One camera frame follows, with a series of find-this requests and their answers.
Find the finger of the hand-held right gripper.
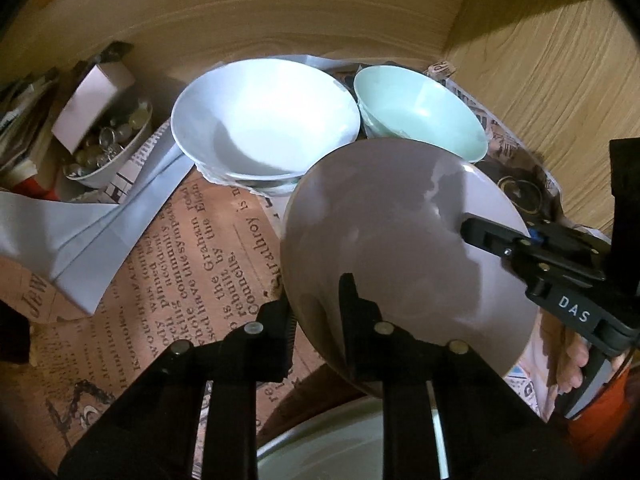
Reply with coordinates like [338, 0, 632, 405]
[460, 214, 543, 262]

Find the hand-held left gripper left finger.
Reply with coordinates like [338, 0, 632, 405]
[57, 300, 296, 480]

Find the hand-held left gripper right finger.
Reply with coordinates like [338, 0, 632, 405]
[339, 272, 586, 480]

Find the lilac bowl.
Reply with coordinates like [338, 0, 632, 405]
[280, 138, 541, 401]

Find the green plate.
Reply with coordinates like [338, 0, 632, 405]
[255, 400, 451, 480]

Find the green bowl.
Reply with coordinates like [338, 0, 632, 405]
[352, 64, 488, 163]

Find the white bowl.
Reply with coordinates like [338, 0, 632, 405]
[170, 57, 361, 196]

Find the person's right hand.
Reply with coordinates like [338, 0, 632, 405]
[559, 330, 593, 391]

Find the newsprint paper mat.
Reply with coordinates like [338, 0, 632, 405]
[0, 60, 616, 480]

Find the grey folded sheet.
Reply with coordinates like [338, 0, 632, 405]
[0, 115, 201, 316]

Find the small bowl of trinkets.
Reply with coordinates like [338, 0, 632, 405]
[62, 100, 153, 190]

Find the small white cardboard box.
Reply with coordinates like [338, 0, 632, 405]
[51, 62, 137, 153]

